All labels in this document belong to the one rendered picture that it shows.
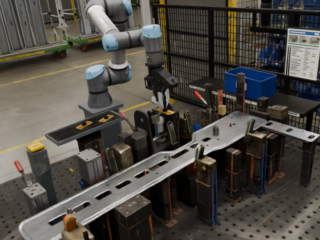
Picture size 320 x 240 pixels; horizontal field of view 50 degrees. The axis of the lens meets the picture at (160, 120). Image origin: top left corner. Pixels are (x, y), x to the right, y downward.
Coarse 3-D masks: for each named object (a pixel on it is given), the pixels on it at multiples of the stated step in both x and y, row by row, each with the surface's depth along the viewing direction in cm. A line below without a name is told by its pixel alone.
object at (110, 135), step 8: (80, 104) 210; (112, 104) 206; (120, 104) 205; (88, 112) 201; (96, 112) 196; (104, 128) 204; (112, 128) 208; (120, 128) 213; (104, 136) 206; (112, 136) 210; (104, 144) 208; (112, 144) 211; (104, 160) 213
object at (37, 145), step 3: (39, 141) 154; (30, 144) 152; (33, 144) 152; (36, 144) 152; (39, 144) 152; (42, 144) 151; (27, 147) 150; (30, 147) 150; (33, 147) 150; (36, 147) 149; (39, 147) 149; (42, 147) 150; (30, 150) 148; (33, 150) 148
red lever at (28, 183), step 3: (15, 162) 144; (18, 162) 144; (15, 165) 144; (18, 165) 144; (18, 168) 143; (21, 168) 143; (21, 171) 143; (21, 174) 143; (24, 174) 143; (24, 177) 142; (27, 180) 141; (27, 183) 140; (30, 183) 140; (27, 186) 140
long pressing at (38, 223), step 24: (240, 120) 195; (264, 120) 193; (192, 144) 174; (216, 144) 172; (144, 168) 157; (168, 168) 155; (96, 192) 143; (120, 192) 141; (48, 216) 131; (96, 216) 129
